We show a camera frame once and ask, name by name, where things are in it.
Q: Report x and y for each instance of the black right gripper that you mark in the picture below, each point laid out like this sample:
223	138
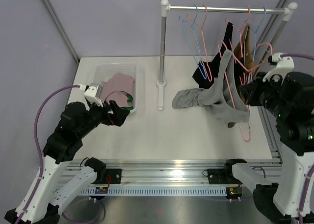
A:
250	90

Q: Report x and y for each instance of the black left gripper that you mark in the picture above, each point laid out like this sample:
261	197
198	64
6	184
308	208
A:
117	118

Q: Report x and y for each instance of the green tank top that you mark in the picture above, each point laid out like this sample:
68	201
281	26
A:
127	101

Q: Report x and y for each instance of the pink tank top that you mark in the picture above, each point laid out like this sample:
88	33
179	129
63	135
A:
114	87

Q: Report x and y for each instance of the grey tank top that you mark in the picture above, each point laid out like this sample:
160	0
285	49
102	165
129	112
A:
221	99

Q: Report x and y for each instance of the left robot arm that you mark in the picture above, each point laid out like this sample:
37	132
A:
41	204

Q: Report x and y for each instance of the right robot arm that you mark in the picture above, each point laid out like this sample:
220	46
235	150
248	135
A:
291	101

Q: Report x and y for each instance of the brown tank top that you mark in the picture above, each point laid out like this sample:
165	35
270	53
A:
244	54

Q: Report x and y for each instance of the white plastic basket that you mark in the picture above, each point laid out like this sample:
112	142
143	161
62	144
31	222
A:
105	71

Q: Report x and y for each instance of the white metal clothes rack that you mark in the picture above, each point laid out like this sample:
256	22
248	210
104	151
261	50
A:
286	12

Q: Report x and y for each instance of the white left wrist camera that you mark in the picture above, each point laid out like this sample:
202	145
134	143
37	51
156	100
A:
92	94

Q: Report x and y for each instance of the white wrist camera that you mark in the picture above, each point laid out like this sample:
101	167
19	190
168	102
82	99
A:
92	94
283	66

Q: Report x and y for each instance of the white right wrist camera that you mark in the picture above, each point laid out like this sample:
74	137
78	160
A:
283	66

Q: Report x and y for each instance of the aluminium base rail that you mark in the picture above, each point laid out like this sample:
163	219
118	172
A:
170	172

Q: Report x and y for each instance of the white slotted cable duct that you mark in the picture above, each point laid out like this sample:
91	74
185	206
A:
138	191

